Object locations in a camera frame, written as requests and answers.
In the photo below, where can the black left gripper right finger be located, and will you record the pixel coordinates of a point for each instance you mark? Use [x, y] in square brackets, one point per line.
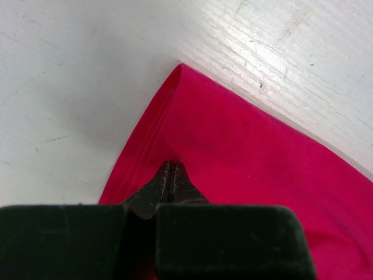
[199, 240]

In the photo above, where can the bright red t shirt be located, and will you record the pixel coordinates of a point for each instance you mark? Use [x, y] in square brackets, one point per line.
[235, 153]

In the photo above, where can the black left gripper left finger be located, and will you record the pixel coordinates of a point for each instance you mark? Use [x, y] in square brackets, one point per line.
[84, 241]

